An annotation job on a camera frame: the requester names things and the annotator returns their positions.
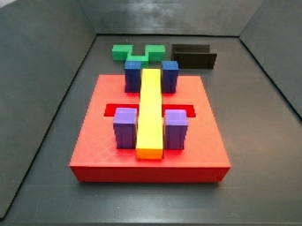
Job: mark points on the green stepped object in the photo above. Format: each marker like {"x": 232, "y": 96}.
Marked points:
{"x": 154, "y": 53}

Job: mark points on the red base board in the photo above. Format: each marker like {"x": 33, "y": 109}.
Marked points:
{"x": 100, "y": 162}

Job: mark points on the black fixture holder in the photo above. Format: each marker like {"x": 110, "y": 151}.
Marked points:
{"x": 192, "y": 56}

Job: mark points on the right near purple block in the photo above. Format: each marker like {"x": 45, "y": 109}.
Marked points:
{"x": 175, "y": 128}

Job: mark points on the purple block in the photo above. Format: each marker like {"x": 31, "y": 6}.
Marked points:
{"x": 175, "y": 128}
{"x": 124, "y": 126}

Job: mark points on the left near purple block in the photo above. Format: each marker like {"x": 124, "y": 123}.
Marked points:
{"x": 124, "y": 126}

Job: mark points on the yellow long bar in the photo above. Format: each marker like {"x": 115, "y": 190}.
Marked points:
{"x": 150, "y": 122}

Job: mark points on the left far blue block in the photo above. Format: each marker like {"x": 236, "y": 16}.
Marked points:
{"x": 132, "y": 76}

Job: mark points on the blue block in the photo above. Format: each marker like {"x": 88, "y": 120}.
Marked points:
{"x": 132, "y": 76}
{"x": 168, "y": 76}

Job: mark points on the right far blue block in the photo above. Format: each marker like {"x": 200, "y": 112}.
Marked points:
{"x": 168, "y": 76}

